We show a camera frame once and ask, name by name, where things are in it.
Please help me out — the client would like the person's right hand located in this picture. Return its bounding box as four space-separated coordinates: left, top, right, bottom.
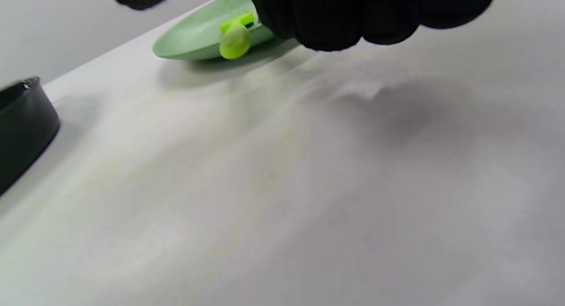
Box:
105 0 498 52

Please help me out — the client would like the green silicone brush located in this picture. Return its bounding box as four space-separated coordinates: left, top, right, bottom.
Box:
219 12 256 60

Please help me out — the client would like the black cast iron frying pan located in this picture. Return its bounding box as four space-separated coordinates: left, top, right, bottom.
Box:
0 76 61 196

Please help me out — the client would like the green round plate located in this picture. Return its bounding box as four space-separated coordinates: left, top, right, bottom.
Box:
152 0 287 62

